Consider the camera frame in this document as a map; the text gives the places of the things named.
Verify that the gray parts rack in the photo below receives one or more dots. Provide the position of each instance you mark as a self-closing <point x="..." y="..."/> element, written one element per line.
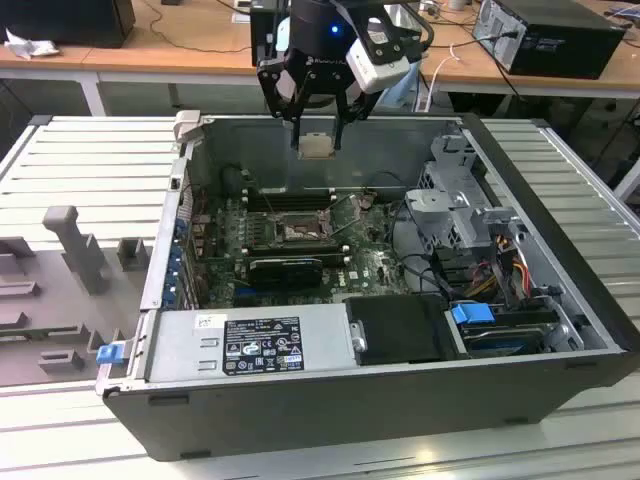
<point x="55" y="300"/>

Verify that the crumpled white paper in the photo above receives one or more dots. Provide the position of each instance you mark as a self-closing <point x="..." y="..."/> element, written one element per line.
<point x="30" y="46"/>

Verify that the coin battery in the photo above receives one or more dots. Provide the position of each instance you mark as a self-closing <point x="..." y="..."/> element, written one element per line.
<point x="368" y="201"/>

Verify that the silver power supply unit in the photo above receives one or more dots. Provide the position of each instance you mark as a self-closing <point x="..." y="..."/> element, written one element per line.
<point x="175" y="345"/>

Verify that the silver square CPU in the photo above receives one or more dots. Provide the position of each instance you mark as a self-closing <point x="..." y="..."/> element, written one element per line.
<point x="316" y="146"/>

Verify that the thin metal locking lever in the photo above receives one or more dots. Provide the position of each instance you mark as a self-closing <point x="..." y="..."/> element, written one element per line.
<point x="269" y="201"/>

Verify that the silver metal drive cage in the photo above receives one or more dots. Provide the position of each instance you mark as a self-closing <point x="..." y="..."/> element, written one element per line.
<point x="435" y="205"/>

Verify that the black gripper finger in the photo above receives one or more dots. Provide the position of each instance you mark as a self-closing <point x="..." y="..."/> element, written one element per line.
<point x="272" y="95"/>
<point x="340" y="130"/>

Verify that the hard disk drive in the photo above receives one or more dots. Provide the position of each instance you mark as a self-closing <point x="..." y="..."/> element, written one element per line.
<point x="500" y="343"/>

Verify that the black RAM slot bank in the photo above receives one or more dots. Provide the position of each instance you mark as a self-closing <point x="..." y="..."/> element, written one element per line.
<point x="295" y="248"/>
<point x="300" y="202"/>

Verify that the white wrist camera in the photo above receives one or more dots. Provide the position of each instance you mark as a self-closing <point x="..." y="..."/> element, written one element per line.
<point x="375" y="65"/>

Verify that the black plastic shroud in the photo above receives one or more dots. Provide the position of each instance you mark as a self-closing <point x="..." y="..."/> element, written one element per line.
<point x="395" y="330"/>

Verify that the CPU socket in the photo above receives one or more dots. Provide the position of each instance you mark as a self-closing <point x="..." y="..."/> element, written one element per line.
<point x="300" y="231"/>

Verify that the small black PC tower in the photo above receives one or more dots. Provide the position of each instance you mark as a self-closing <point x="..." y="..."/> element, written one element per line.
<point x="262" y="35"/>

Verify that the large black box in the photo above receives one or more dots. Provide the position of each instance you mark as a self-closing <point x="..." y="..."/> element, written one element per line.
<point x="65" y="20"/>

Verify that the blue disk carrier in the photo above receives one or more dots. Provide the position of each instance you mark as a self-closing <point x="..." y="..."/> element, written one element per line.
<point x="472" y="320"/>

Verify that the wooden desk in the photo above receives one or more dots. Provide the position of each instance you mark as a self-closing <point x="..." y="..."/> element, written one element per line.
<point x="475" y="70"/>
<point x="150" y="50"/>

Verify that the green motherboard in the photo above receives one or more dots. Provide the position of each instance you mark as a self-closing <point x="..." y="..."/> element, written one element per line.
<point x="360" y="280"/>

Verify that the black open PC case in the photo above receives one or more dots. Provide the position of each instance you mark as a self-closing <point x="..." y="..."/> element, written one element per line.
<point x="325" y="415"/>

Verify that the white cup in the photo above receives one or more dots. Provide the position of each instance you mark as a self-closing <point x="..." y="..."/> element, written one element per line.
<point x="456" y="4"/>

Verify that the blue case latch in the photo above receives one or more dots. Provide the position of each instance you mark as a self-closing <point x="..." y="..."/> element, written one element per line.
<point x="109" y="354"/>

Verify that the black PC tower with side panel open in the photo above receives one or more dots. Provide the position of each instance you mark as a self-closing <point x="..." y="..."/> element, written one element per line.
<point x="565" y="45"/>

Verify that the blue expansion slot clips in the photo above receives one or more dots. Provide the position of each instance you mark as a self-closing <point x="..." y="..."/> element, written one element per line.
<point x="175" y="262"/>

